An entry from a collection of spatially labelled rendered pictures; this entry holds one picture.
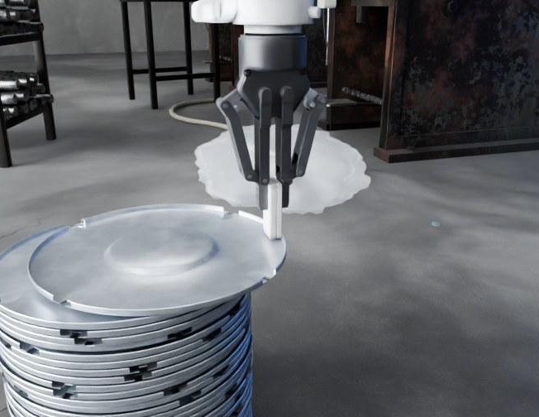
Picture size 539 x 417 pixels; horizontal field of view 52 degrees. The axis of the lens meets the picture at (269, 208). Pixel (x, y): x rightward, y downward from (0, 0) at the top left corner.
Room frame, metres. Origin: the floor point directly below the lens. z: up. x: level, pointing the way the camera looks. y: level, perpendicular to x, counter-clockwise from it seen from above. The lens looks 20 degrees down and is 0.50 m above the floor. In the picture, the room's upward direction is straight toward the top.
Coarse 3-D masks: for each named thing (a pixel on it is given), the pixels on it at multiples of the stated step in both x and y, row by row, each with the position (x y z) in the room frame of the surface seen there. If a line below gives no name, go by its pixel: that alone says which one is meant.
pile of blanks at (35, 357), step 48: (0, 336) 0.48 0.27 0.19; (48, 336) 0.44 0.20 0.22; (96, 336) 0.43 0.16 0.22; (144, 336) 0.44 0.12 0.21; (192, 336) 0.47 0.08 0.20; (240, 336) 0.52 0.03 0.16; (48, 384) 0.44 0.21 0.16; (96, 384) 0.44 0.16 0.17; (144, 384) 0.44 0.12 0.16; (192, 384) 0.46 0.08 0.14; (240, 384) 0.53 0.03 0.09
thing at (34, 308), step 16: (80, 224) 0.69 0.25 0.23; (32, 240) 0.64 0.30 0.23; (0, 256) 0.58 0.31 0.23; (16, 256) 0.59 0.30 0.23; (0, 272) 0.55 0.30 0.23; (16, 272) 0.55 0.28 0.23; (0, 288) 0.51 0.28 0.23; (16, 288) 0.51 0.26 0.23; (32, 288) 0.51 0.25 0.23; (0, 304) 0.47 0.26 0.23; (16, 304) 0.48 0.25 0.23; (32, 304) 0.48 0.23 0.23; (48, 304) 0.48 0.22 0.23; (64, 304) 0.48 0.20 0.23; (32, 320) 0.44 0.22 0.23; (48, 320) 0.44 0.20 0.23; (64, 320) 0.45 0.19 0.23; (80, 320) 0.45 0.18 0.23; (96, 320) 0.45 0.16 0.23; (112, 320) 0.45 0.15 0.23; (128, 320) 0.44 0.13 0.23; (144, 320) 0.44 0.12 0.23
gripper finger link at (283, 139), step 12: (288, 96) 0.62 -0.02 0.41; (288, 108) 0.62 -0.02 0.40; (276, 120) 0.64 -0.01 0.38; (288, 120) 0.62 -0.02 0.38; (276, 132) 0.64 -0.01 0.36; (288, 132) 0.62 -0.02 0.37; (276, 144) 0.64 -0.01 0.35; (288, 144) 0.62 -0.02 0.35; (276, 156) 0.64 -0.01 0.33; (288, 156) 0.62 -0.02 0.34; (276, 168) 0.64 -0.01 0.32; (288, 168) 0.62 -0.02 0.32; (288, 180) 0.61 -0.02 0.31
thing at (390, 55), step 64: (320, 0) 2.35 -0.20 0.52; (384, 0) 2.07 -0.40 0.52; (448, 0) 1.93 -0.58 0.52; (512, 0) 2.02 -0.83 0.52; (384, 64) 1.92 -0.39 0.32; (448, 64) 1.95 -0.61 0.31; (512, 64) 2.03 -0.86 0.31; (384, 128) 1.89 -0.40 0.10; (448, 128) 1.96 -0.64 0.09; (512, 128) 2.03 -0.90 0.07
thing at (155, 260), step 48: (48, 240) 0.61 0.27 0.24; (96, 240) 0.62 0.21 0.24; (144, 240) 0.60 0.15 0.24; (192, 240) 0.60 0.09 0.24; (240, 240) 0.62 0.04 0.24; (48, 288) 0.50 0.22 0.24; (96, 288) 0.50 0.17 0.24; (144, 288) 0.50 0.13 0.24; (192, 288) 0.50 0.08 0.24; (240, 288) 0.50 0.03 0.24
